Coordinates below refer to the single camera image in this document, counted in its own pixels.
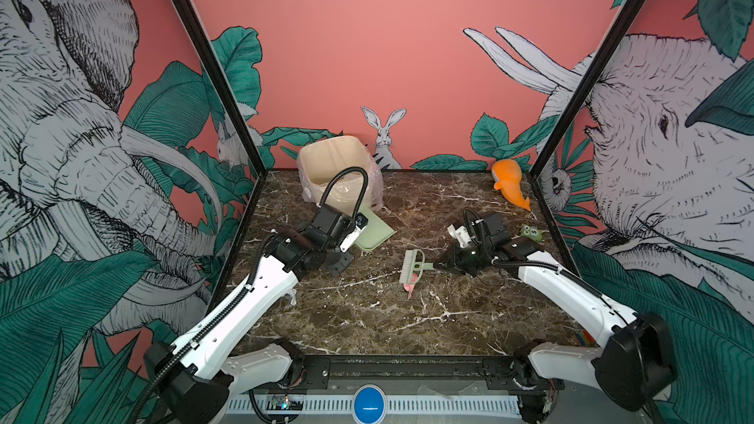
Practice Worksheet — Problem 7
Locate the pale green dustpan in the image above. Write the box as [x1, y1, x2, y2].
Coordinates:
[355, 206, 396, 251]

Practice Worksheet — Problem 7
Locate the cream plastic trash bin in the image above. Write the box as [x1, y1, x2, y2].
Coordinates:
[296, 135, 384, 214]

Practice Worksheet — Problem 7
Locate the pale green hand brush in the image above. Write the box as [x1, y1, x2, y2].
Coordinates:
[399, 249, 434, 286]

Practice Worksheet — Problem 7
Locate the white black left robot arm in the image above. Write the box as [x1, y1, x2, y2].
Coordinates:
[128, 204, 369, 423]

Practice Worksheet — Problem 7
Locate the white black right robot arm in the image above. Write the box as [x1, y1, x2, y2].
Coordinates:
[438, 209, 677, 411]

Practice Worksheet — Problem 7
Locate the small green frog toy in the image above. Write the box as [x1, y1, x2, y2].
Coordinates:
[520, 224, 544, 243]

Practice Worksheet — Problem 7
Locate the orange carrot plush toy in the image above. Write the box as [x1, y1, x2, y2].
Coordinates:
[491, 159, 530, 211]

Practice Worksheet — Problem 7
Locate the white crumpled paper scrap left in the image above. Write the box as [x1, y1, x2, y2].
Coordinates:
[285, 289, 298, 306]

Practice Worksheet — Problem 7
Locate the pink paper scrap centre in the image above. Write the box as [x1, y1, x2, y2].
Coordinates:
[403, 274, 419, 300]

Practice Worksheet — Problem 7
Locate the blue round button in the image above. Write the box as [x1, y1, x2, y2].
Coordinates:
[351, 385, 387, 424]

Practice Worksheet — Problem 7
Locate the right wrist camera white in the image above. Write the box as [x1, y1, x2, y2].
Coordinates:
[448, 225, 475, 249]

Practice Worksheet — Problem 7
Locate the black front mounting rail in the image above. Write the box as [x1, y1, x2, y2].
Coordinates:
[234, 354, 596, 393]

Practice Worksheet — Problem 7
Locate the white slotted cable duct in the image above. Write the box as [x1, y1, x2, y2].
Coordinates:
[255, 394, 522, 418]

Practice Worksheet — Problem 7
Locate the left black frame post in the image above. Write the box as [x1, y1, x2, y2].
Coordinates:
[171, 0, 267, 178]

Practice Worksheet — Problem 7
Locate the black frame post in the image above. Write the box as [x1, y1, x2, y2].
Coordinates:
[171, 0, 267, 178]
[529, 0, 646, 179]

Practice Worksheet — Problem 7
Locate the right black frame post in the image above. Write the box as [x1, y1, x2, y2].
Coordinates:
[529, 0, 646, 179]

